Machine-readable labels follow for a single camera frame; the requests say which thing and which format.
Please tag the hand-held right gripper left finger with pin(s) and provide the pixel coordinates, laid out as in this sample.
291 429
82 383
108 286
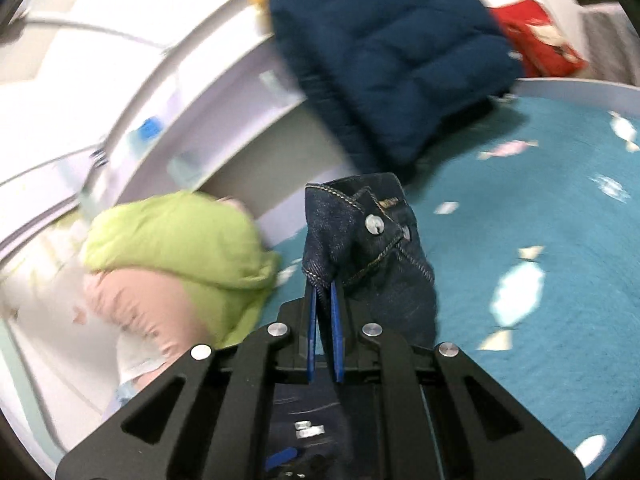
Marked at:
311 330

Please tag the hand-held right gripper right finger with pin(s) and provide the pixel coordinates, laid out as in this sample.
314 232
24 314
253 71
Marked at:
337 330

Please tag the dark blue denim jeans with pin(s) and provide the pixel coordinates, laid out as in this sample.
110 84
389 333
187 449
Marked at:
370 260

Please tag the pink quilt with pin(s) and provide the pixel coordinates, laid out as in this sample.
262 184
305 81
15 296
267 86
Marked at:
145 305

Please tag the teal candy print bed mat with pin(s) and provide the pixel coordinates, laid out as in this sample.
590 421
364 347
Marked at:
525 240

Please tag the small blue box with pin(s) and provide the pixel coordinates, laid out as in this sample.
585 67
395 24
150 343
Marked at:
145 132

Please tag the navy and yellow puffer jacket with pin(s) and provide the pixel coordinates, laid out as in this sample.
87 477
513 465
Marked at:
395 60

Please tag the red cartoon bag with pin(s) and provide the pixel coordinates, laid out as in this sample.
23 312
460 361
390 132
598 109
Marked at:
535 35

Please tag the lavender wall shelf unit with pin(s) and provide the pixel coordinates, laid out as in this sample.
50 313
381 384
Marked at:
210 125

